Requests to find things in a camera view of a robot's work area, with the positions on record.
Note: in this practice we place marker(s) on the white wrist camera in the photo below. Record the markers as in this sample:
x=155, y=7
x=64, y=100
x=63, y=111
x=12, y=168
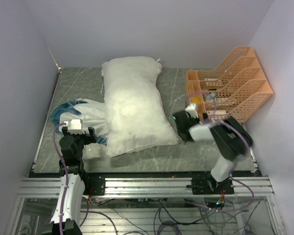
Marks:
x=74, y=126
x=192, y=109

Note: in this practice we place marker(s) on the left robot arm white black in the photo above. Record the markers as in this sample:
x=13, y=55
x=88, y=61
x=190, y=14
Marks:
x=73, y=181

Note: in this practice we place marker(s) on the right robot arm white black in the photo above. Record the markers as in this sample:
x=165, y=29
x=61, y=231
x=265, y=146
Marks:
x=232, y=140

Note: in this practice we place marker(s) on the white pillow insert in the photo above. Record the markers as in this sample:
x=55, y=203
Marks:
x=134, y=111

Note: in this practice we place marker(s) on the yellow object in organizer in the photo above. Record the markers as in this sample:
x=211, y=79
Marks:
x=197, y=101

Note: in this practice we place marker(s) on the orange plastic file organizer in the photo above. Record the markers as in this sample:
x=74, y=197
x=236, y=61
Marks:
x=241, y=89

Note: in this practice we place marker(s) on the white box in back slot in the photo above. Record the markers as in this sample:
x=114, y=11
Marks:
x=210, y=79

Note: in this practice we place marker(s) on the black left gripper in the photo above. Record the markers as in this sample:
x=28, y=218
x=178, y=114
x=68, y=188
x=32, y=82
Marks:
x=87, y=139

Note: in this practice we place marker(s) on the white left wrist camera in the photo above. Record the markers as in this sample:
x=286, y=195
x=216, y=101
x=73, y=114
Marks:
x=74, y=126

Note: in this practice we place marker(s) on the white red box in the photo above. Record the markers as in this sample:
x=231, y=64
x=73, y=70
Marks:
x=217, y=112

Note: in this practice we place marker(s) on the aluminium rail frame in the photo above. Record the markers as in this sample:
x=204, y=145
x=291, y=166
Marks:
x=144, y=188

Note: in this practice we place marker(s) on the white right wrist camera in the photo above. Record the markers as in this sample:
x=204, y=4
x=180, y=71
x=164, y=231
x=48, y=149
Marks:
x=192, y=109

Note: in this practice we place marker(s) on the light blue stapler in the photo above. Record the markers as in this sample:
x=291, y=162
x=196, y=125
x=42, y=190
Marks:
x=210, y=96

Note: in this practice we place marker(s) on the blue houndstooth bear pillowcase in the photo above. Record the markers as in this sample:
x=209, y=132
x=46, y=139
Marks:
x=91, y=113

